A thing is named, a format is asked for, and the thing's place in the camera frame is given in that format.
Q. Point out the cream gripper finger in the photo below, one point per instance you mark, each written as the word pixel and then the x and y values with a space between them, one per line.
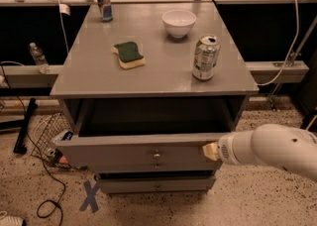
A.
pixel 211 151

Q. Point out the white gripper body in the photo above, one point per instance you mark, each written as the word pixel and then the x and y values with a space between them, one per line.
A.
pixel 228 151

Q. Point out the grey top drawer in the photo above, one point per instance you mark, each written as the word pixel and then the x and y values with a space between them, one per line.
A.
pixel 119 131

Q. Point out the grey drawer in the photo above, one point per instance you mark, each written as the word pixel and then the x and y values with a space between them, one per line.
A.
pixel 156 167
pixel 119 131
pixel 156 184

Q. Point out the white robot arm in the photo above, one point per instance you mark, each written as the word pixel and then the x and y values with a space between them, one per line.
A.
pixel 291 149

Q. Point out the grey bottom drawer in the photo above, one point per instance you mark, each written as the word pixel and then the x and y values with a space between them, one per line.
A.
pixel 156 184

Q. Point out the grey drawer cabinet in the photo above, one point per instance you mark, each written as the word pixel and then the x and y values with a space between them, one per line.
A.
pixel 92 70

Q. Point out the grey middle drawer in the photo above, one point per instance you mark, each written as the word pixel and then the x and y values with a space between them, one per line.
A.
pixel 156 167

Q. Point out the green and silver soda can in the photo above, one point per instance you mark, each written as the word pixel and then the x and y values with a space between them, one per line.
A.
pixel 205 57

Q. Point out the green and yellow sponge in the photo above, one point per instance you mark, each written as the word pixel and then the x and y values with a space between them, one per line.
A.
pixel 128 55

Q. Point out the blue tape cross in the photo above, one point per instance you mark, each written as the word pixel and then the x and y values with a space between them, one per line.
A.
pixel 90 200

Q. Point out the white bowl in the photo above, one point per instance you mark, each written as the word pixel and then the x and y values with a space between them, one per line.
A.
pixel 178 23

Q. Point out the blue energy drink can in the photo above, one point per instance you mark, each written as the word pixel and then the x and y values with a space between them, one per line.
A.
pixel 105 8

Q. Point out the clear plastic water bottle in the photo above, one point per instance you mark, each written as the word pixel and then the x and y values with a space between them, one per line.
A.
pixel 39 58

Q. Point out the black bar on floor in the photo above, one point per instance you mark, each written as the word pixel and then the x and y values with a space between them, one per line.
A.
pixel 19 146

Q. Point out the wire basket with trash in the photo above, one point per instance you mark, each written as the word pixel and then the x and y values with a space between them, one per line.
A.
pixel 57 130

